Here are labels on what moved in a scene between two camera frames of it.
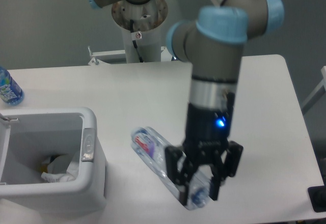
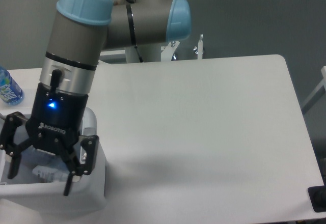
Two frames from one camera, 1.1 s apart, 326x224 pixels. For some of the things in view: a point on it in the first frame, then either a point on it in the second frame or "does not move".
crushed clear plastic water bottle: x=151 y=146 to x=46 y=167
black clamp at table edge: x=317 y=197 does not move
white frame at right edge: x=317 y=93 does not move
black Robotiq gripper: x=207 y=131 to x=55 y=123
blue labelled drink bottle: x=10 y=93 does not move
